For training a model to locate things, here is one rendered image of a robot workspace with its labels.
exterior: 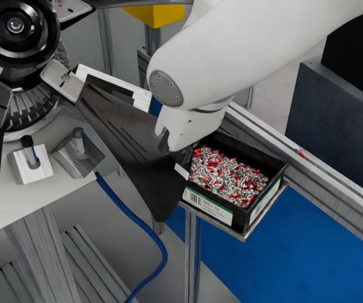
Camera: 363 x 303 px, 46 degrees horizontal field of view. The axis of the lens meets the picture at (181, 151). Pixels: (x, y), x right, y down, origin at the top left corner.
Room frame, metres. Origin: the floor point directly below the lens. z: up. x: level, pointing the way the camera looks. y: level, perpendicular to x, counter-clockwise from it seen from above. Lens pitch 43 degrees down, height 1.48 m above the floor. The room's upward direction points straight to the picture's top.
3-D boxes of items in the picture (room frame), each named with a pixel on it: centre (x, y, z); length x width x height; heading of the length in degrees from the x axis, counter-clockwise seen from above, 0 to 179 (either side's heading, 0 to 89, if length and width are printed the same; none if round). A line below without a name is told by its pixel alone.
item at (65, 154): (0.61, 0.20, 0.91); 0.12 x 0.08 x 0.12; 39
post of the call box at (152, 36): (1.09, 0.08, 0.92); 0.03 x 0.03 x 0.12; 39
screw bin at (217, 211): (0.62, -0.08, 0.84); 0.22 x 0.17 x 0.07; 53
